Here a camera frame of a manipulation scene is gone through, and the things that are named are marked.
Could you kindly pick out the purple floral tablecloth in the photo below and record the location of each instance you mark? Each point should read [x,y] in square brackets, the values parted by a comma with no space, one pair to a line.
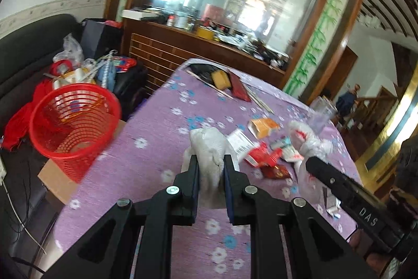
[146,156]

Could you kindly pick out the long white medicine box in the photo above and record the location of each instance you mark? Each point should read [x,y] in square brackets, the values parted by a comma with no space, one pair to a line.
[240,143]

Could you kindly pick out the white power strip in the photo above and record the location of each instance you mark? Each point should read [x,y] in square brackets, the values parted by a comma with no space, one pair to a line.
[3,172]

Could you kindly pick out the wooden stair railing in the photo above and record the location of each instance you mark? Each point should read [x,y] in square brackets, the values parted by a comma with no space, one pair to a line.
[365,122]

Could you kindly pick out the dark red pouch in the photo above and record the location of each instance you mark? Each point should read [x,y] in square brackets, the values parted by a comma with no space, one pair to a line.
[237,87]

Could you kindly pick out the white paper ball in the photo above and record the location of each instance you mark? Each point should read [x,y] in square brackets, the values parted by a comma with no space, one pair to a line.
[210,146]

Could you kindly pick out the red cigarette pack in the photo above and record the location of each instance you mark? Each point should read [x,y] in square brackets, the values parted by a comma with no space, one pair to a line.
[261,156]

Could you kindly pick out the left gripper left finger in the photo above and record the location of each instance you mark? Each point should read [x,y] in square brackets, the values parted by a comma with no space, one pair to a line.
[133,239]

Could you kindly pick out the bundle of chopsticks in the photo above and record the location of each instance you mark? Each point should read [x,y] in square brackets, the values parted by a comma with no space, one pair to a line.
[257,100]

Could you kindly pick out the yellow tray with rolls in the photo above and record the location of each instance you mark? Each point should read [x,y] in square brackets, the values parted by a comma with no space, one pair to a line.
[80,75]

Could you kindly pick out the dark red snack wrapper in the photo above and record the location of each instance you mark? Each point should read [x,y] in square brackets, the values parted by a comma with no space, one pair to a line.
[277,172]

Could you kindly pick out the white blue medicine box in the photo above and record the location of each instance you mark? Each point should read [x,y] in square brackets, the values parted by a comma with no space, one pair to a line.
[331,203]

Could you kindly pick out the gold pillar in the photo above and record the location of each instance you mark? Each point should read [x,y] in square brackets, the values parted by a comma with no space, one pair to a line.
[377,164]

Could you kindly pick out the clear plastic cup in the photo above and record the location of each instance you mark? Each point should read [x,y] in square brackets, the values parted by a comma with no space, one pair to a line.
[323,110]

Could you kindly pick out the black leather sofa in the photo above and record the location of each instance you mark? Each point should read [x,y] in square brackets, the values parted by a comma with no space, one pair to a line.
[26,55]

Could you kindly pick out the cardboard box under basket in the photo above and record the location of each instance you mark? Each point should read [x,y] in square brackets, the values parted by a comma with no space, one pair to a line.
[55,180]

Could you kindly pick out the clear plastic bag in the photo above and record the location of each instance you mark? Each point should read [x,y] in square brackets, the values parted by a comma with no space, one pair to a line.
[72,51]

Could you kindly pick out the red cloth on sofa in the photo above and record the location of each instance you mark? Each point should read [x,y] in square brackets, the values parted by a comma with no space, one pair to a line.
[18,125]

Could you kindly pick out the dark paper shopping bag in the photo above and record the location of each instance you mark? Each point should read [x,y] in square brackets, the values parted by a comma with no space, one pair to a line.
[99,38]

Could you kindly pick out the clear plastic wrap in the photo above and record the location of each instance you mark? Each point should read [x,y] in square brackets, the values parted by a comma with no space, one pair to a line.
[308,144]

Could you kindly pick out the wooden door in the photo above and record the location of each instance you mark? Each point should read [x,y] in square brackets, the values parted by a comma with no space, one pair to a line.
[340,74]

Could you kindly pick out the orange tissue pack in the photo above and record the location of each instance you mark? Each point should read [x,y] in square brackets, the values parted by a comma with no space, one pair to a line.
[263,127]

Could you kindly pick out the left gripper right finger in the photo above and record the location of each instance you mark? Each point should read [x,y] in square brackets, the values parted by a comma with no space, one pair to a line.
[289,239]

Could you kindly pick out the wooden cabinet with mirror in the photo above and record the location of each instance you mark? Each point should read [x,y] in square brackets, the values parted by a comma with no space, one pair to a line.
[235,4]

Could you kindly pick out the red plastic basket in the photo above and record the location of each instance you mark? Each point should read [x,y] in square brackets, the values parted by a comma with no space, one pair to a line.
[73,124]

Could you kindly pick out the teal wet wipe pack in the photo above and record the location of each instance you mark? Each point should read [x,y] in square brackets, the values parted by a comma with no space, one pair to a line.
[280,143]

